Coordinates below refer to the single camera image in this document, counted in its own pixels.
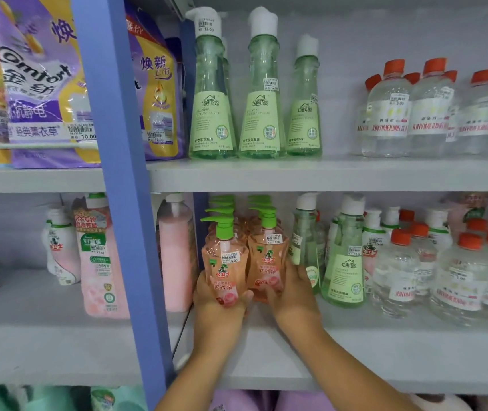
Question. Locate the pink pump bottle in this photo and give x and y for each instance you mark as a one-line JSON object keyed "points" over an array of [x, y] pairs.
{"points": [[176, 261]]}

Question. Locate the orange detergent bottle green pump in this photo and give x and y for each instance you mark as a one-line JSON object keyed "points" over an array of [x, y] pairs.
{"points": [[226, 269], [267, 256]]}

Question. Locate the person's right thumb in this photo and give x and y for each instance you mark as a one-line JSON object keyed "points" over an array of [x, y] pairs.
{"points": [[274, 296]]}

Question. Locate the row of orange pump bottles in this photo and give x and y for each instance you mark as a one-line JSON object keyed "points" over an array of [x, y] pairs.
{"points": [[232, 209]]}

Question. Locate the white soft pack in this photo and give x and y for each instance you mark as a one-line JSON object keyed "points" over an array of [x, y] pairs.
{"points": [[434, 403]]}

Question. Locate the person's left forearm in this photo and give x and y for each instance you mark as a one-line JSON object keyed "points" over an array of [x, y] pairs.
{"points": [[201, 376]]}

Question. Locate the person's left hand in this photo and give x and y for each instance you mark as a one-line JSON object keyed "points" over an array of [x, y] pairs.
{"points": [[218, 321]]}

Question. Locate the purple soft pack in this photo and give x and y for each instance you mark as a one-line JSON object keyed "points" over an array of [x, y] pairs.
{"points": [[269, 402]]}

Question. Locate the clear shelf guard rail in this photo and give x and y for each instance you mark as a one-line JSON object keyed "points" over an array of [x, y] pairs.
{"points": [[34, 145]]}

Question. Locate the person's right forearm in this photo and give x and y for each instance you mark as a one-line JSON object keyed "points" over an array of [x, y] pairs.
{"points": [[346, 372]]}

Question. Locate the green detergent bottle white cap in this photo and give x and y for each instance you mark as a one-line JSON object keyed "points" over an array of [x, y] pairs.
{"points": [[304, 239], [226, 76], [263, 115], [344, 269], [211, 115], [306, 115]]}

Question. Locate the grey shelf board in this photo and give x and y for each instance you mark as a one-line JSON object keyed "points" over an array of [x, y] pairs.
{"points": [[398, 359], [334, 174], [34, 338], [34, 180]]}

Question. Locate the group of clear orange-capped bottles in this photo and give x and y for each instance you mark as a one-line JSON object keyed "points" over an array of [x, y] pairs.
{"points": [[432, 119], [453, 278]]}

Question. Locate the pink detergent bottle green label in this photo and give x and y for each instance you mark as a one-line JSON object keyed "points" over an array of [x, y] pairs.
{"points": [[100, 269]]}

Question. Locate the green labelled soft pack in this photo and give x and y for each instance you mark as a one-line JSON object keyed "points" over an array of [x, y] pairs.
{"points": [[115, 400]]}

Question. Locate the small white bottle green label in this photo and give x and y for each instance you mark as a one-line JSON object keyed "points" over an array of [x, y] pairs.
{"points": [[438, 231], [371, 239], [391, 220], [62, 252]]}

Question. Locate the purple softener pouch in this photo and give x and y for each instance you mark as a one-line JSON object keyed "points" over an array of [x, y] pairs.
{"points": [[158, 102], [42, 81]]}

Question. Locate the person's right hand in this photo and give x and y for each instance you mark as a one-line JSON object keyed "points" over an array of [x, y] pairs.
{"points": [[297, 308]]}

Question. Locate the person's left thumb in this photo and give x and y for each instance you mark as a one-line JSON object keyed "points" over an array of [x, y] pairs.
{"points": [[241, 300]]}

